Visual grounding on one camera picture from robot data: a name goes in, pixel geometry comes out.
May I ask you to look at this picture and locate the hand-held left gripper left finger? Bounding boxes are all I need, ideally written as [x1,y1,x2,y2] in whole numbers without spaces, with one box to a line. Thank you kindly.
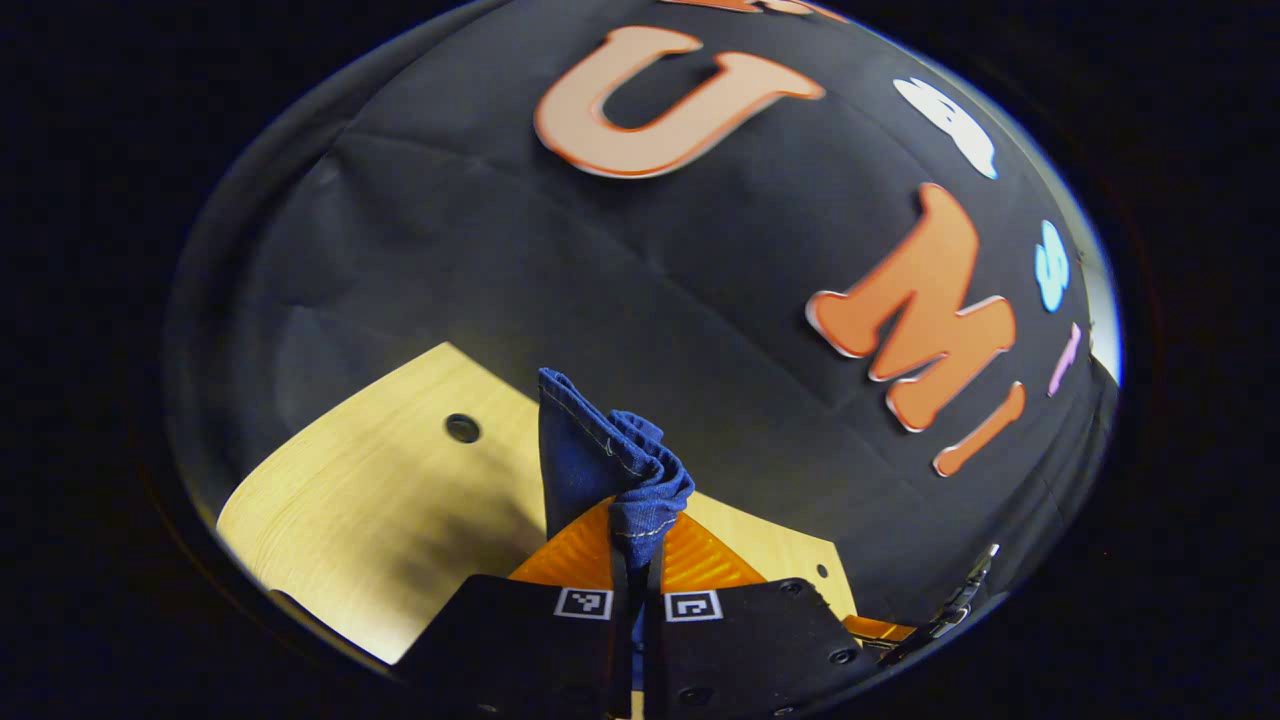
[395,497,635,720]

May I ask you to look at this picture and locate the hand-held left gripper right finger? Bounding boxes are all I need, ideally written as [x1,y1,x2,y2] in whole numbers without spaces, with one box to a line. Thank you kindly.
[640,510,883,720]

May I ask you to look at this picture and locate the blue jeans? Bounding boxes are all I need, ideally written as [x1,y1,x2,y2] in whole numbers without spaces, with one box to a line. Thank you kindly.
[537,367,697,691]

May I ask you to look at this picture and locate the black backdrop cloth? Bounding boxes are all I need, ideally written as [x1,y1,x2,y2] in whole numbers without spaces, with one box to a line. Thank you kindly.
[163,0,1121,629]

